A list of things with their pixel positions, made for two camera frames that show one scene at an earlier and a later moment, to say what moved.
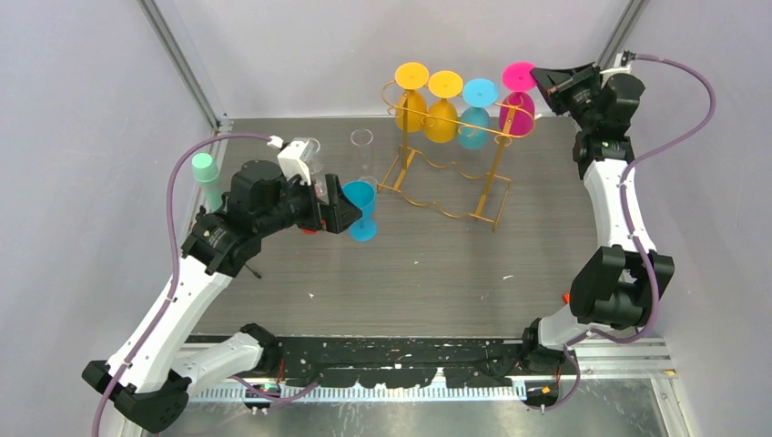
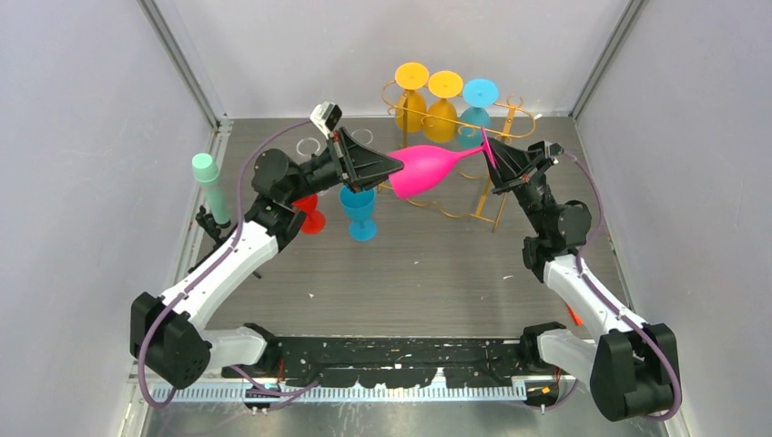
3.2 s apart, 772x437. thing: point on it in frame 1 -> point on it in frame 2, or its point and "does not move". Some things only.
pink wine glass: [516, 109] -> [426, 167]
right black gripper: [548, 80] -> [509, 166]
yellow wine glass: [411, 76] does not move
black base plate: [400, 361] does not move
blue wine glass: [473, 125] does not move
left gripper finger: [347, 214] -> [370, 174]
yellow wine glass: [441, 120] does not move
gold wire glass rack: [452, 160] does not move
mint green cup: [206, 170] does not move
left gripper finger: [334, 188] -> [364, 161]
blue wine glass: [362, 194] does not move
